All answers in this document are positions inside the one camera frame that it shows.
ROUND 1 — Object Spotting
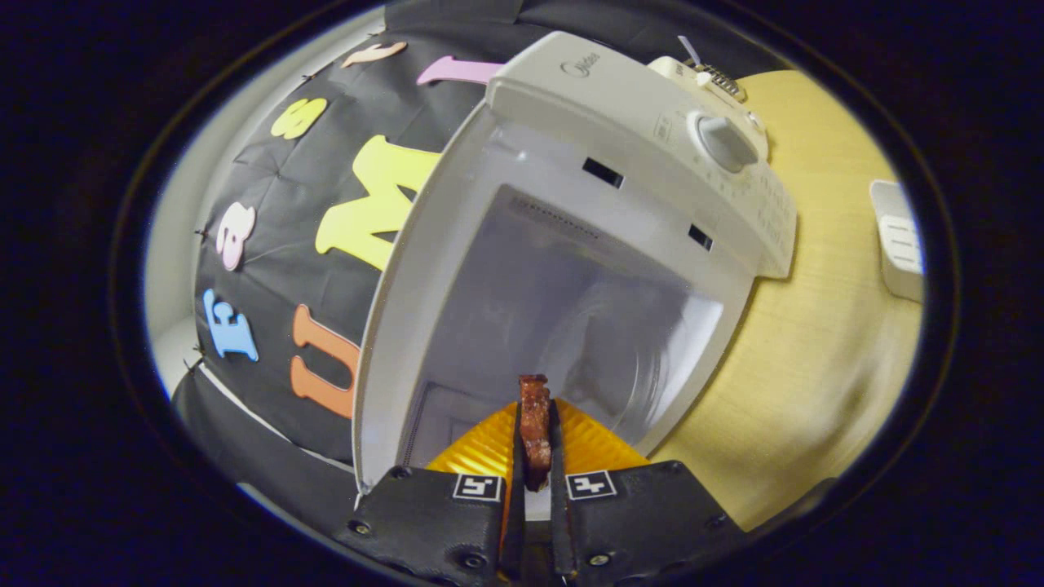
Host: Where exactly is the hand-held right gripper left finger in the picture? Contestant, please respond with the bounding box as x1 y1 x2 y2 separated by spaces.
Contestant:
333 399 525 587

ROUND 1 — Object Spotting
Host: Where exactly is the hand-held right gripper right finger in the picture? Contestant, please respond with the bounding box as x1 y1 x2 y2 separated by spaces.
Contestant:
551 399 748 587

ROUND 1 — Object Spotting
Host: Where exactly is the brown grilled meat piece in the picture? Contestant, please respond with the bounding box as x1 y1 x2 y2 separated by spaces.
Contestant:
518 374 554 492

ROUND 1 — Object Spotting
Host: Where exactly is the white microwave oven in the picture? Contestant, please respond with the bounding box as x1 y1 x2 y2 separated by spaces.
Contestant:
352 31 798 494

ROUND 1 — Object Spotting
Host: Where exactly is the small white rectangular tray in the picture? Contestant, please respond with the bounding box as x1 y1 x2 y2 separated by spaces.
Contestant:
869 179 927 304

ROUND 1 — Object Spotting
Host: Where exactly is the white toaster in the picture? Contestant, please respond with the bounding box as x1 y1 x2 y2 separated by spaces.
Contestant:
648 55 769 160

